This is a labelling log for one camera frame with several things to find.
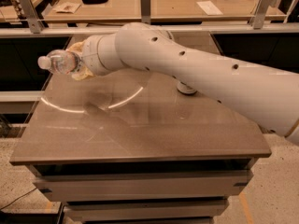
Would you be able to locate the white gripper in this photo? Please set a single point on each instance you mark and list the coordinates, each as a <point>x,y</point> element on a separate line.
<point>90,56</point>

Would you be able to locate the clear plastic water bottle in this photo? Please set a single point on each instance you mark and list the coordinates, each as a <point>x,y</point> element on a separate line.
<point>60,61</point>

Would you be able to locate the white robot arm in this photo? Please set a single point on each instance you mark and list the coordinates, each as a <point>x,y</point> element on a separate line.
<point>266,95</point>

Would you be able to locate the brown paper packet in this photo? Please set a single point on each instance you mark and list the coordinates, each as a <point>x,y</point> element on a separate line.
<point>67,7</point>

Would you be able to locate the wooden background desk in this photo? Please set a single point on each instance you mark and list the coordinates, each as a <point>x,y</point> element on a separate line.
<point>161,11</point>

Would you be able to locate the black object on desk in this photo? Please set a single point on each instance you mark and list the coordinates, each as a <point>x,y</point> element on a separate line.
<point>94,2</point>

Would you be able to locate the grey metal table cart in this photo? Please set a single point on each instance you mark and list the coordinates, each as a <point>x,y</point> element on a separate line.
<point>128,148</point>

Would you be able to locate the green white soda can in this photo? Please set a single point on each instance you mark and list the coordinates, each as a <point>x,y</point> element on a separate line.
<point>185,89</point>

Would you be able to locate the white envelope on desk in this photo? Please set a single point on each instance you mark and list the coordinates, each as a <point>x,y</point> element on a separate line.
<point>209,8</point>

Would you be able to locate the left metal bracket post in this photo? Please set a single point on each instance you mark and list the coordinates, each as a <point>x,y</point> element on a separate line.
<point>35,24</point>

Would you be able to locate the metal bracket post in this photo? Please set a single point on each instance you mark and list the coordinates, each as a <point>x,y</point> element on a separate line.
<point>35,24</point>
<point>145,9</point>
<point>257,20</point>

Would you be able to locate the middle metal bracket post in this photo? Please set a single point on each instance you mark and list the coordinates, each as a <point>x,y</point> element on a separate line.
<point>145,9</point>

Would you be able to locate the right metal bracket post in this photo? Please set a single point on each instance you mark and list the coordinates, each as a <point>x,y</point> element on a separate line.
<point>257,20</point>

